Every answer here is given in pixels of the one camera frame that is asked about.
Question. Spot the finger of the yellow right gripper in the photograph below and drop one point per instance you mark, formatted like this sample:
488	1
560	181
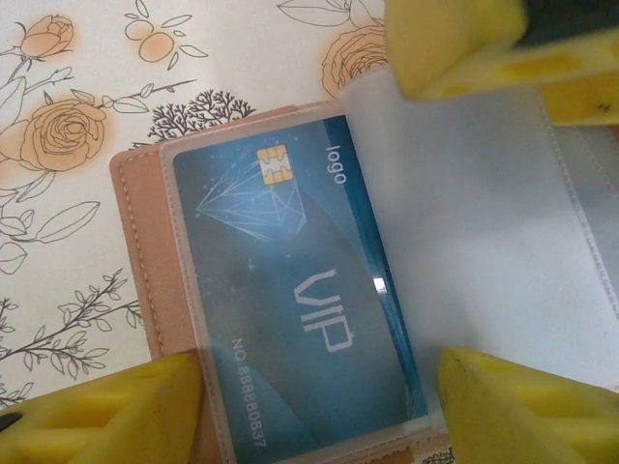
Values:
450	43
580	77

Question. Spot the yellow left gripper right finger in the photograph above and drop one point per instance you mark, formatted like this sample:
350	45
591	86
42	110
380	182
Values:
527	415

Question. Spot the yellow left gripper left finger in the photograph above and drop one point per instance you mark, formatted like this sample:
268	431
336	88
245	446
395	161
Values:
97	415

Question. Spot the floral tablecloth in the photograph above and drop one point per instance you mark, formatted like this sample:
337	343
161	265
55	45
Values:
72	217

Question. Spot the blue VIP credit card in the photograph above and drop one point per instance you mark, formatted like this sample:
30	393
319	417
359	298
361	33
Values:
290	241

